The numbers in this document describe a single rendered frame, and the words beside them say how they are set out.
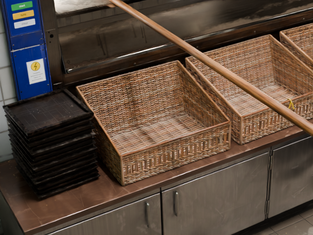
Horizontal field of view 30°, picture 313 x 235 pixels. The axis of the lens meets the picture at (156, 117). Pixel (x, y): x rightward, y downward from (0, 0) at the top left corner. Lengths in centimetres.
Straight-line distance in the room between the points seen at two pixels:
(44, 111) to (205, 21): 99
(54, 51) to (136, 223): 84
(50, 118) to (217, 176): 81
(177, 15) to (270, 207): 107
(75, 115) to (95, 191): 34
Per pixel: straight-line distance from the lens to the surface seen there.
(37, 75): 262
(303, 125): 171
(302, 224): 324
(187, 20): 293
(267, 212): 305
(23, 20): 252
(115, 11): 271
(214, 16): 302
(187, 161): 260
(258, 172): 284
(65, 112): 242
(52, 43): 263
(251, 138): 277
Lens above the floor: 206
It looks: 30 degrees down
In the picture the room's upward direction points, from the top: 2 degrees counter-clockwise
